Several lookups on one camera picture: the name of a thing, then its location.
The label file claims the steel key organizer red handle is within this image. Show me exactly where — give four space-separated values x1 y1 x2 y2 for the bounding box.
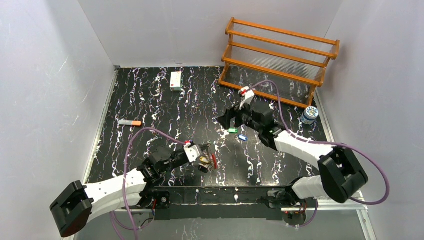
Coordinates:
197 148 218 172

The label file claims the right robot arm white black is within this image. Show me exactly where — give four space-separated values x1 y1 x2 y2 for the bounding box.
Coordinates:
216 104 369 204

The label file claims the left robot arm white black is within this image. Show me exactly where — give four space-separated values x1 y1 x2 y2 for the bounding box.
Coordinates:
49 142 217 238

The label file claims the green key tag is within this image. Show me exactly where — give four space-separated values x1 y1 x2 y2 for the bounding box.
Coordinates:
227 128 238 134

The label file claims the blue key tag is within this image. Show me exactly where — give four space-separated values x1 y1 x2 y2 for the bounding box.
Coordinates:
237 134 248 142

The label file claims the orange grey marker pen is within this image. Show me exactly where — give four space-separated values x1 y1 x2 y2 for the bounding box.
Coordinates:
118 119 142 127

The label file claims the white blue round jar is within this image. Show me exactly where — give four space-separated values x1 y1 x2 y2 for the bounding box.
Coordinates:
300 106 319 125

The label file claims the orange wooden shelf rack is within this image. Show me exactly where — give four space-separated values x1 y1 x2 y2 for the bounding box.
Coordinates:
218 17 341 108

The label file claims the white red small box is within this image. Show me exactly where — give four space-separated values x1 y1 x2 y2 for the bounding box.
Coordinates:
169 71 182 92

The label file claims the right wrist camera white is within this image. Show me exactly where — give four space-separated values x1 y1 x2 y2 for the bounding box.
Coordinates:
238 86 255 110

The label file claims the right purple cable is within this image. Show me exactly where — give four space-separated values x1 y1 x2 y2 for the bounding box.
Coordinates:
250 79 391 229

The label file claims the purple cable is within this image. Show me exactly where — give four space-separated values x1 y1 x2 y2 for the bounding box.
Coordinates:
109 127 190 240
250 79 391 229

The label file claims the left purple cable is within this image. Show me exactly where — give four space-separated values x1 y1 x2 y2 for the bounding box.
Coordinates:
109 127 190 240

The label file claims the aluminium frame rail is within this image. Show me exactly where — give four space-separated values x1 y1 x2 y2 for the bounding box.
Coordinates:
61 187 379 240

